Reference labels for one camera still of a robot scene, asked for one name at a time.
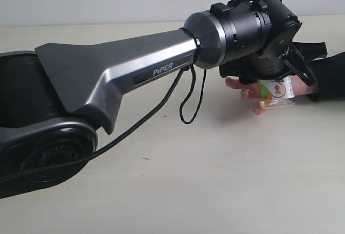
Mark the floral label white-cap bottle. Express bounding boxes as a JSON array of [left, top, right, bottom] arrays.
[[257, 77, 295, 109]]

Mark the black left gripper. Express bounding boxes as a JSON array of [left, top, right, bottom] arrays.
[[219, 42, 328, 86]]

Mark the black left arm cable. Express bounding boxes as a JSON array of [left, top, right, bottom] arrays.
[[0, 0, 318, 183]]

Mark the person's open bare hand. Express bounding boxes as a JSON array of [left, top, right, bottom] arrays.
[[225, 75, 320, 115]]

